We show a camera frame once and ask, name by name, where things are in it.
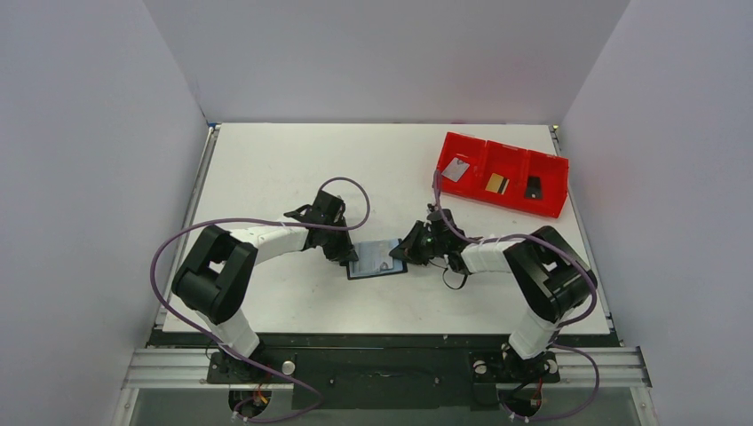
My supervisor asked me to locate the black leather card holder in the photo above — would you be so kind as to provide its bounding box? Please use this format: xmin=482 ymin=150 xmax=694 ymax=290
xmin=346 ymin=239 xmax=408 ymax=280

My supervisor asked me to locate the silver grey credit card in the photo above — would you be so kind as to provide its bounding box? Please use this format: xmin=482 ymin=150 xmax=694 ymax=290
xmin=441 ymin=157 xmax=470 ymax=183

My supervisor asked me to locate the black credit card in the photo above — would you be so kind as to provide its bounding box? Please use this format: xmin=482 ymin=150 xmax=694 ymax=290
xmin=524 ymin=176 xmax=543 ymax=200

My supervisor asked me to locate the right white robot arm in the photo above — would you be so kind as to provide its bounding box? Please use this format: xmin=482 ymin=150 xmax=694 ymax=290
xmin=390 ymin=209 xmax=598 ymax=379

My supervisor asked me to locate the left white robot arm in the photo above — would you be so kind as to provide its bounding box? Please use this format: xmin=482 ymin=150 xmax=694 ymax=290
xmin=171 ymin=190 xmax=358 ymax=382

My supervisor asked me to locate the red plastic divided tray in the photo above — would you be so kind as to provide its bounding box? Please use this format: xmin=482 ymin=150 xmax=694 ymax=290
xmin=436 ymin=132 xmax=569 ymax=218

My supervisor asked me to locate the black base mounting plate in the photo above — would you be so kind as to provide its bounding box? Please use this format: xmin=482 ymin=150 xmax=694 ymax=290
xmin=206 ymin=333 xmax=560 ymax=410

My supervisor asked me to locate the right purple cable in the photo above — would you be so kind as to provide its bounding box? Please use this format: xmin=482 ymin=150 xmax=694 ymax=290
xmin=432 ymin=169 xmax=598 ymax=327

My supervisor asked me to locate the purple cable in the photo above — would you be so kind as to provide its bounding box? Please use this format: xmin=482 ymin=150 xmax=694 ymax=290
xmin=149 ymin=177 xmax=372 ymax=359
xmin=432 ymin=169 xmax=598 ymax=327

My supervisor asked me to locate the black loop cable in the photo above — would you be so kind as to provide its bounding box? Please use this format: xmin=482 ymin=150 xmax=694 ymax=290
xmin=440 ymin=267 xmax=469 ymax=292

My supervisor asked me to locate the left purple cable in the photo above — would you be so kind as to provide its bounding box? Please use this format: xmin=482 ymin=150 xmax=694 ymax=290
xmin=149 ymin=177 xmax=372 ymax=359

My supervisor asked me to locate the aluminium rail frame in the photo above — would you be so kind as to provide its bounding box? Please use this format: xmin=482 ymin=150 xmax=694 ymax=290
xmin=122 ymin=347 xmax=651 ymax=390

